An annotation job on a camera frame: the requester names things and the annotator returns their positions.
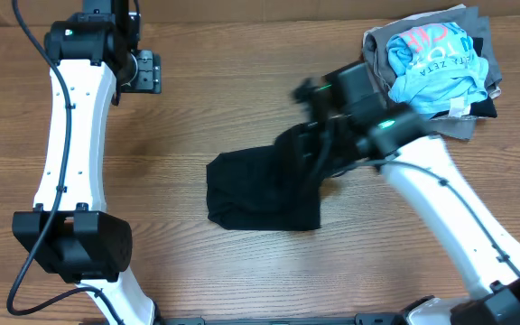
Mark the black t-shirt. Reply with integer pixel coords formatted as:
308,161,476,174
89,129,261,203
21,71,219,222
206,125,325,231

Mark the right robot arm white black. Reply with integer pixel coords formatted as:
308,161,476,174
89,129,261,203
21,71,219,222
292,61,520,325

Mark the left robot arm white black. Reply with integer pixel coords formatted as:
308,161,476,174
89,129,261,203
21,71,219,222
12,0,162,325

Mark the grey folded garment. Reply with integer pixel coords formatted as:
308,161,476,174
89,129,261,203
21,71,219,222
362,5,502,140

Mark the light blue printed t-shirt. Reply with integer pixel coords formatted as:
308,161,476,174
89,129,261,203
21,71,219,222
386,22,488,118

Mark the black folded garment in pile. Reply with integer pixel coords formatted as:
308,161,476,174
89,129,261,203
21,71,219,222
411,33,497,118

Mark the beige folded garment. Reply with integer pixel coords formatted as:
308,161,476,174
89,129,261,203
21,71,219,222
361,4,502,131

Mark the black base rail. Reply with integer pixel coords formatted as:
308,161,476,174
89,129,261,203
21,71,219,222
79,295,481,325

